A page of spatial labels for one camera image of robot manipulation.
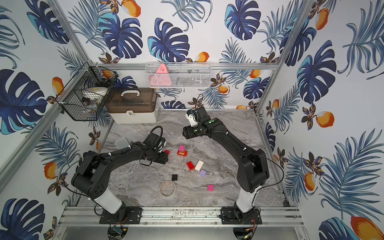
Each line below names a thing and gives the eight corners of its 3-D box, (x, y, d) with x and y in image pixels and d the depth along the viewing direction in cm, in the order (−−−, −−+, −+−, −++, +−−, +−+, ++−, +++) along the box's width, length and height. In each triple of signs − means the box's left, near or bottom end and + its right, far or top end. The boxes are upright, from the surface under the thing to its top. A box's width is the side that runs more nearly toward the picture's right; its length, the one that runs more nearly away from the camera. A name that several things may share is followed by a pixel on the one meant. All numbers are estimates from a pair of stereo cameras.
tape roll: (159, 196, 83) (158, 195, 81) (161, 181, 88) (160, 180, 86) (174, 196, 83) (174, 195, 81) (175, 181, 88) (175, 180, 86)
